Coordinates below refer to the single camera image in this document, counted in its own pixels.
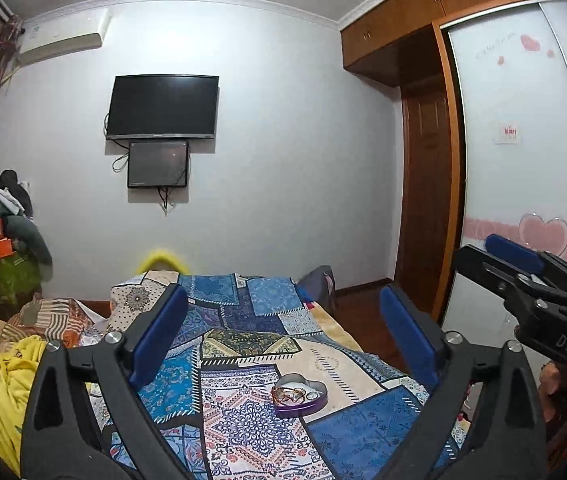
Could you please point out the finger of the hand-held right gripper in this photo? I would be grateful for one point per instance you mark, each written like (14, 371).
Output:
(493, 275)
(513, 255)

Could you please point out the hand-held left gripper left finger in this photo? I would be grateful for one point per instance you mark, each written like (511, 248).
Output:
(161, 337)

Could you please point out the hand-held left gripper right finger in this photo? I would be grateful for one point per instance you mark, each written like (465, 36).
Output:
(408, 337)

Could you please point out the purple heart-shaped box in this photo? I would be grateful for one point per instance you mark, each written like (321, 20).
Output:
(303, 407)

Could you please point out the yellow plastic chair back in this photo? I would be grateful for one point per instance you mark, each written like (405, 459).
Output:
(161, 259)

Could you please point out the patchwork blue blanket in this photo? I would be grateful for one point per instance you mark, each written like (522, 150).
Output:
(263, 330)

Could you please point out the dark grey bag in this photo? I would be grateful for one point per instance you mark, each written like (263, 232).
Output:
(316, 285)

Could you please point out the brown wooden door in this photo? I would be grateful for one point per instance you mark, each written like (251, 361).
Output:
(426, 190)

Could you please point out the striped orange cloth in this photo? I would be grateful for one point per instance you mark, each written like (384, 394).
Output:
(48, 317)

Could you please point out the white and red door sticker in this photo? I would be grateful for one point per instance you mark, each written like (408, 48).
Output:
(507, 133)

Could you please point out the white heart-print sliding door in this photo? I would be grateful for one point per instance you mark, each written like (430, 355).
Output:
(513, 110)

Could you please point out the yellow cloth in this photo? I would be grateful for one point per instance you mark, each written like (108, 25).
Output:
(8, 385)

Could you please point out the green patterned bag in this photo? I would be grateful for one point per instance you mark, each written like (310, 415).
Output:
(8, 280)

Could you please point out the pile of clothes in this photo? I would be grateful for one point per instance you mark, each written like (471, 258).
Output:
(11, 195)

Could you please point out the wooden overhead cabinets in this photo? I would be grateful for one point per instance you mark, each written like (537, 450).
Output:
(413, 15)

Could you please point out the white air conditioner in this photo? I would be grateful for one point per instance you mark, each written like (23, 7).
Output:
(61, 37)

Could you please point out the small black wall monitor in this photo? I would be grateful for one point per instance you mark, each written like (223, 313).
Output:
(158, 164)

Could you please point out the black wall television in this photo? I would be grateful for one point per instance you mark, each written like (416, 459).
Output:
(163, 106)

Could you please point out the white curtain rail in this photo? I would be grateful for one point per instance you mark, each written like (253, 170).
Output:
(6, 7)

